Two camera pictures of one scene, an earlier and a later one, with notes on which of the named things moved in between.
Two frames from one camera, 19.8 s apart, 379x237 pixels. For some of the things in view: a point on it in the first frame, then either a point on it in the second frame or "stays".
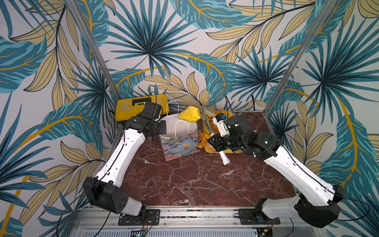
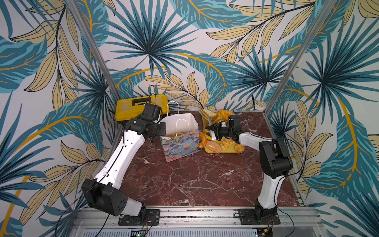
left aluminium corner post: x=94 y=51 stays
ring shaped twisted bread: x=203 y=138 stays
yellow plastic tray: x=208 y=150 stays
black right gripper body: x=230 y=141 → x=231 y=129
